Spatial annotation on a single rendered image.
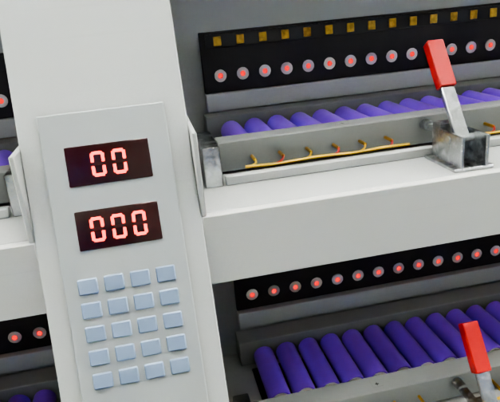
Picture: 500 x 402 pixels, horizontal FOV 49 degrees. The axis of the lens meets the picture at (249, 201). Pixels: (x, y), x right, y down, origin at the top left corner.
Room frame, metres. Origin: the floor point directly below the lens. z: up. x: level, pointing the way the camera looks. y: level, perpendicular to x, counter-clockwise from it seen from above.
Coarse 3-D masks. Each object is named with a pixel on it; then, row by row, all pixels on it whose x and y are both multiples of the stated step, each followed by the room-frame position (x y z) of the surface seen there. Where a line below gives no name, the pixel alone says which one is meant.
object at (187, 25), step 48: (192, 0) 0.52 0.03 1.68; (240, 0) 0.53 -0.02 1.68; (288, 0) 0.54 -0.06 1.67; (336, 0) 0.54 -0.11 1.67; (384, 0) 0.55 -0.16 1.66; (432, 0) 0.56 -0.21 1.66; (480, 0) 0.57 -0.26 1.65; (0, 48) 0.49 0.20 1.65; (192, 48) 0.52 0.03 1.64; (192, 96) 0.52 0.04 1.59
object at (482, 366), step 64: (384, 256) 0.51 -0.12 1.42; (448, 256) 0.53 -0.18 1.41; (256, 320) 0.50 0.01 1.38; (320, 320) 0.50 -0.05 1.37; (384, 320) 0.50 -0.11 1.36; (448, 320) 0.50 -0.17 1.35; (256, 384) 0.46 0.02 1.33; (320, 384) 0.43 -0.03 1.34; (384, 384) 0.41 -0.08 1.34; (448, 384) 0.41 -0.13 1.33
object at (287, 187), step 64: (256, 64) 0.50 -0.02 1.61; (320, 64) 0.51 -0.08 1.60; (384, 64) 0.52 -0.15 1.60; (448, 64) 0.38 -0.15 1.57; (192, 128) 0.32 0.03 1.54; (256, 128) 0.44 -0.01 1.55; (320, 128) 0.40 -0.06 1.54; (384, 128) 0.41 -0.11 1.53; (448, 128) 0.38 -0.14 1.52; (256, 192) 0.35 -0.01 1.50; (320, 192) 0.34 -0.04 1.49; (384, 192) 0.34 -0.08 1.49; (448, 192) 0.35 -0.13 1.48; (256, 256) 0.33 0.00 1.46; (320, 256) 0.34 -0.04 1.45
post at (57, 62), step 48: (0, 0) 0.30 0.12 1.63; (48, 0) 0.31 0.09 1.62; (96, 0) 0.31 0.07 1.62; (144, 0) 0.32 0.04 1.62; (48, 48) 0.31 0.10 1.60; (96, 48) 0.31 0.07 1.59; (144, 48) 0.32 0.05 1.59; (48, 96) 0.31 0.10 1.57; (96, 96) 0.31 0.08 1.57; (144, 96) 0.31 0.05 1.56; (192, 192) 0.32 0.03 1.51; (48, 240) 0.30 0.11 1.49; (192, 240) 0.32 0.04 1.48; (48, 288) 0.30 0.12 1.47; (192, 288) 0.32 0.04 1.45
